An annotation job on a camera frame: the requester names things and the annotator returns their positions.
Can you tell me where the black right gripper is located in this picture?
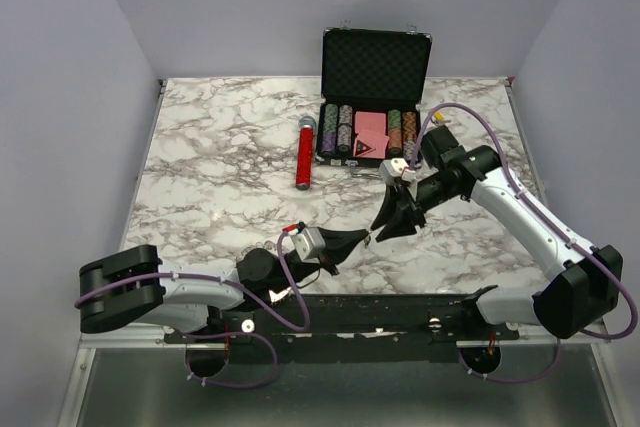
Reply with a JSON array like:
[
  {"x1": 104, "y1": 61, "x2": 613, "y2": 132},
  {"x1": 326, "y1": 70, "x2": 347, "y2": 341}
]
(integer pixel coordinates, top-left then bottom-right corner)
[{"x1": 370, "y1": 171, "x2": 460, "y2": 242}]

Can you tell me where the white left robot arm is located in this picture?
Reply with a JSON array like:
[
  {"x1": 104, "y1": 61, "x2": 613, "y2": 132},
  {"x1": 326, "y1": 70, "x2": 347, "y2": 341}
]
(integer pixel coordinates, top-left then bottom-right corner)
[{"x1": 74, "y1": 223, "x2": 369, "y2": 342}]

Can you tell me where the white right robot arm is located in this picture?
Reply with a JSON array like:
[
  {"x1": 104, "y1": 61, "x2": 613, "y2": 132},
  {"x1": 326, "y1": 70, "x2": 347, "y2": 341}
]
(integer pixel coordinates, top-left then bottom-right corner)
[{"x1": 371, "y1": 126, "x2": 623, "y2": 339}]

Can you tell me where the round metal keyring disc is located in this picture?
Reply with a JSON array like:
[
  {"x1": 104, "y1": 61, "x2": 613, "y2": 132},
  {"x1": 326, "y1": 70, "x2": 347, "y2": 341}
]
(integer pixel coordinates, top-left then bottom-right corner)
[{"x1": 267, "y1": 286, "x2": 295, "y2": 306}]

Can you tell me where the loose pink playing cards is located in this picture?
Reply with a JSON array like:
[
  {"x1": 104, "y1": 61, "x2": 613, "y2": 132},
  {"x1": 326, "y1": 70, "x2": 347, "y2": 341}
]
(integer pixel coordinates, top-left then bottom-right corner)
[{"x1": 354, "y1": 131, "x2": 389, "y2": 159}]

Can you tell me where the black triangular all-in button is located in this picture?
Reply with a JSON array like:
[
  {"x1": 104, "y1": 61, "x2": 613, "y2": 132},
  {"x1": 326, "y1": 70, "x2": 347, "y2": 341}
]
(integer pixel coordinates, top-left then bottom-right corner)
[{"x1": 354, "y1": 138, "x2": 374, "y2": 157}]

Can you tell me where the red chip stack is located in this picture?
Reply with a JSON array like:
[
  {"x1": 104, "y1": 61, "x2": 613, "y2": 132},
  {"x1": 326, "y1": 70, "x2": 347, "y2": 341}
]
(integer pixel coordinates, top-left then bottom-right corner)
[{"x1": 387, "y1": 128, "x2": 403, "y2": 156}]

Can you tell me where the orange black chip stack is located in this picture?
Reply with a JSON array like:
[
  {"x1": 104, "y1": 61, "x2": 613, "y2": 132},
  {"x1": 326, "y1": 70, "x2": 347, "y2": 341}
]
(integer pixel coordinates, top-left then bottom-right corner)
[{"x1": 402, "y1": 111, "x2": 418, "y2": 142}]

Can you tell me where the green chip stack right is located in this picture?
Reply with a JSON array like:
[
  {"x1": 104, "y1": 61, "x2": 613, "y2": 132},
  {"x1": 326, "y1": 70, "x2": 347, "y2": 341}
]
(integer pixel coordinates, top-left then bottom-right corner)
[{"x1": 388, "y1": 109, "x2": 402, "y2": 130}]

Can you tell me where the pink playing card deck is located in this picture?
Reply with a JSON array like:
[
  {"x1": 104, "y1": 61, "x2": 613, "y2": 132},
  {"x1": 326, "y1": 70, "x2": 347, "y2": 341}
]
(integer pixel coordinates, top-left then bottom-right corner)
[{"x1": 354, "y1": 111, "x2": 387, "y2": 135}]

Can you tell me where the orange blue lower chip stack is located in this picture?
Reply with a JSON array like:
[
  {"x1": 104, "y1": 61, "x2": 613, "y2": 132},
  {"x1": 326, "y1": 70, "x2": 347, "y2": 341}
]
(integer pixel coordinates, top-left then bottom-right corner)
[{"x1": 336, "y1": 124, "x2": 352, "y2": 153}]

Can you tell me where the purple chip stack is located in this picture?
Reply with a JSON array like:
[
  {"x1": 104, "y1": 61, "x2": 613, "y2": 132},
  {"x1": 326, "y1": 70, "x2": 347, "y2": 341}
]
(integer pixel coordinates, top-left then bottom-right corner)
[{"x1": 320, "y1": 131, "x2": 337, "y2": 156}]

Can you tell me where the red glitter microphone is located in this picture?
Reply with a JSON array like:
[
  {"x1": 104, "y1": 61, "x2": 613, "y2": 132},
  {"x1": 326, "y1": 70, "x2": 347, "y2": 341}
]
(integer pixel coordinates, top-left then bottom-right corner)
[{"x1": 295, "y1": 116, "x2": 316, "y2": 190}]

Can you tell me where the green blue chip stack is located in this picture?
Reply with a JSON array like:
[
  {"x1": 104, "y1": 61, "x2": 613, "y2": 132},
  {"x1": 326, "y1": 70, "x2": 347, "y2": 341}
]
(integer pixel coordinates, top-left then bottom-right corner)
[{"x1": 323, "y1": 104, "x2": 339, "y2": 133}]

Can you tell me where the black poker chip case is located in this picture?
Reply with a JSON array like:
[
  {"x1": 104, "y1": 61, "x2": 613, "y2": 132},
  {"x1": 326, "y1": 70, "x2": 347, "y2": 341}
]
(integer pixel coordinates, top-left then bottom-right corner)
[{"x1": 315, "y1": 27, "x2": 433, "y2": 168}]

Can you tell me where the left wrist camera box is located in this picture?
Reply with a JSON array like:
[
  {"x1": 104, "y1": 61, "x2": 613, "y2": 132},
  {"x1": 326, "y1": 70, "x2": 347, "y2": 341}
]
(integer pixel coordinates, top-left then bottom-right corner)
[{"x1": 293, "y1": 227, "x2": 326, "y2": 262}]

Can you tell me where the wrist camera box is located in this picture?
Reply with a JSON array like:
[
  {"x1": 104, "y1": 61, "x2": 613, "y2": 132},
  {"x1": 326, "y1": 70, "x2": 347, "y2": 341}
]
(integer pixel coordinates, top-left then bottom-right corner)
[
  {"x1": 293, "y1": 227, "x2": 326, "y2": 262},
  {"x1": 379, "y1": 158, "x2": 416, "y2": 186}
]

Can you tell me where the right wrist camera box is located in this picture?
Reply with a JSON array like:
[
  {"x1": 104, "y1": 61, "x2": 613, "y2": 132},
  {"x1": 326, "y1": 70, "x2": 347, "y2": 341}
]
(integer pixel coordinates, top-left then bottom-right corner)
[{"x1": 379, "y1": 158, "x2": 416, "y2": 186}]

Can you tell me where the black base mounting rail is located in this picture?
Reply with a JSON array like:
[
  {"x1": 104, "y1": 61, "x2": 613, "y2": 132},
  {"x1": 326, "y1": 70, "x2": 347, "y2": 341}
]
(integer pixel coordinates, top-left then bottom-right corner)
[{"x1": 164, "y1": 294, "x2": 519, "y2": 365}]

